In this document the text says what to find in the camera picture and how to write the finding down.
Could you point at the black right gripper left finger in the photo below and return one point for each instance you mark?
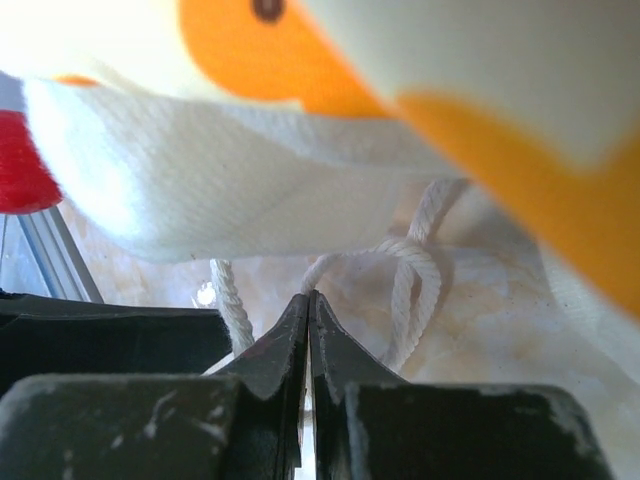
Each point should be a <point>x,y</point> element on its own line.
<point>240,419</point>

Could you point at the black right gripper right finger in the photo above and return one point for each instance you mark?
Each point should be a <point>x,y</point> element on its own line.
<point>372,424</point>

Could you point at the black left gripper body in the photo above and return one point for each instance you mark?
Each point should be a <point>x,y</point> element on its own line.
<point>41,335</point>

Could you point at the red apple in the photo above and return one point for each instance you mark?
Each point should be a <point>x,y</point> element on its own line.
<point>26,184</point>

